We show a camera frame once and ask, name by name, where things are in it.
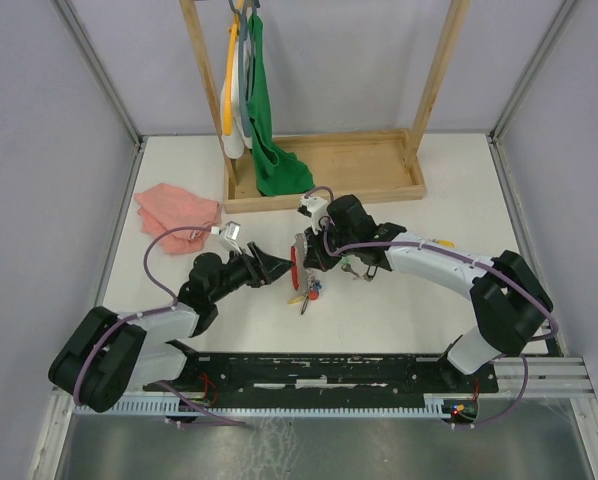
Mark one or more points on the grey key holder with rings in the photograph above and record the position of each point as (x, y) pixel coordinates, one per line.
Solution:
(306, 285)

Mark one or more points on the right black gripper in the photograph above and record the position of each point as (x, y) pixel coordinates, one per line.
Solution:
(315, 257)

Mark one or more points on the green tag key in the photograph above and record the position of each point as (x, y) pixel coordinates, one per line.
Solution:
(346, 266)

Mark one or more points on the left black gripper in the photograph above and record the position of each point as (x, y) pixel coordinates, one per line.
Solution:
(263, 271)

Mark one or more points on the grey clothes hanger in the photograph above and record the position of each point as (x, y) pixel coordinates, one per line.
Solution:
(246, 44)

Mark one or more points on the black tag key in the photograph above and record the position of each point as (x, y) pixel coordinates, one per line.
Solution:
(369, 274)

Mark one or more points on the yellow clothes hanger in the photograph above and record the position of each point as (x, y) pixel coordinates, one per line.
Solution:
(231, 91)

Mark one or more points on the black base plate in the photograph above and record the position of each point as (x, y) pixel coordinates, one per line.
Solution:
(324, 381)

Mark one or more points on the green hanging garment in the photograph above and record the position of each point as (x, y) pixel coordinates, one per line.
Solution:
(278, 172)

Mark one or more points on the yellow tag key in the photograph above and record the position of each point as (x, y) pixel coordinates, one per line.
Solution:
(444, 243)

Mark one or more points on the wooden clothes rack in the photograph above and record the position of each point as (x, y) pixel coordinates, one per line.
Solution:
(378, 166)

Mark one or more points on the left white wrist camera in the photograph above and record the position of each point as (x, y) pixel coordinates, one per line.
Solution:
(227, 236)

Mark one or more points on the white hanging garment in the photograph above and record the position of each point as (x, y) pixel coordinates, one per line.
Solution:
(236, 130)

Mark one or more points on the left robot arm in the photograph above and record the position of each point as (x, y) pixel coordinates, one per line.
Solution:
(110, 353)

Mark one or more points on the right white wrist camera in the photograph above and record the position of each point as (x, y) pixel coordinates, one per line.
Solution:
(314, 208)

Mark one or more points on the pink folded cloth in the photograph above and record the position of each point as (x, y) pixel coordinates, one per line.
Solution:
(164, 207)

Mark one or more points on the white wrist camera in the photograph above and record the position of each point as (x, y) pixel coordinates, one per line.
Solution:
(314, 208)
(227, 236)

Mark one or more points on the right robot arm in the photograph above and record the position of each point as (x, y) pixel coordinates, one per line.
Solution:
(509, 302)

